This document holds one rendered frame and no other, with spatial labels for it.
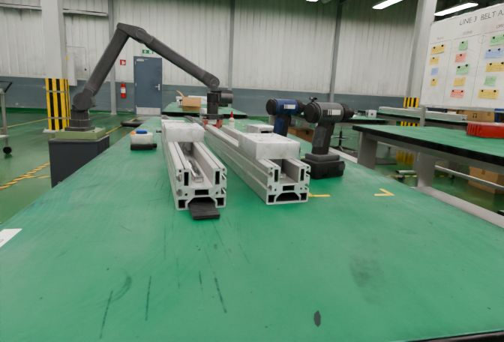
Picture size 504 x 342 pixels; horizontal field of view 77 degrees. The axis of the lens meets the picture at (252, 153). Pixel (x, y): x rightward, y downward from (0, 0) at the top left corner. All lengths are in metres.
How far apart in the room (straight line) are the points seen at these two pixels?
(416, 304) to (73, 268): 0.43
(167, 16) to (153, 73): 2.05
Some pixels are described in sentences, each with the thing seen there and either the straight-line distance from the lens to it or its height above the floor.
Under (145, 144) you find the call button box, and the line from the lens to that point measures 1.26.
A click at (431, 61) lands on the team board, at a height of 1.49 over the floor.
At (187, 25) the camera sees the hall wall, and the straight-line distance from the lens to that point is 12.53.
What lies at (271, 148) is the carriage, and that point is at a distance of 0.74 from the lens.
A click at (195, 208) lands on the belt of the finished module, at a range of 0.63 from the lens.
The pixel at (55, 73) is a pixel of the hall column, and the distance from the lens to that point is 7.68.
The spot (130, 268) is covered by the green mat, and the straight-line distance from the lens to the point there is 0.47.
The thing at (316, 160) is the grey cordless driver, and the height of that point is 0.83.
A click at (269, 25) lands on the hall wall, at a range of 12.92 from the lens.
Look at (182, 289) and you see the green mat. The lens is 0.42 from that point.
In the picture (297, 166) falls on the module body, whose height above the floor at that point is 0.86.
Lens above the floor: 1.02
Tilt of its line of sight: 11 degrees down
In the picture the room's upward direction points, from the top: 3 degrees clockwise
